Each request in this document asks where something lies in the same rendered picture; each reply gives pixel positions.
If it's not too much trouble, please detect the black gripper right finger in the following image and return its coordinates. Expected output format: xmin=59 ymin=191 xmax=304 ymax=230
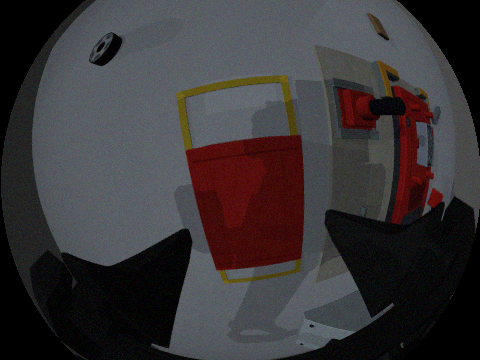
xmin=324 ymin=201 xmax=444 ymax=317

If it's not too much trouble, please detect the brown rectangular block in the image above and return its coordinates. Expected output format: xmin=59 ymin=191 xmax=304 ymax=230
xmin=367 ymin=12 xmax=389 ymax=41

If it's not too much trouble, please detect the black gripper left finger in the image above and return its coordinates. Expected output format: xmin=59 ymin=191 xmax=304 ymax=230
xmin=61 ymin=228 xmax=192 ymax=348

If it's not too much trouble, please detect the red toy car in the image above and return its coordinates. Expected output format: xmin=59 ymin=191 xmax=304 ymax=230
xmin=384 ymin=85 xmax=435 ymax=225

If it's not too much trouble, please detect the yellow rectangular outline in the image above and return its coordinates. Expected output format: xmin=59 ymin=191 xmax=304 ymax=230
xmin=176 ymin=75 xmax=301 ymax=284

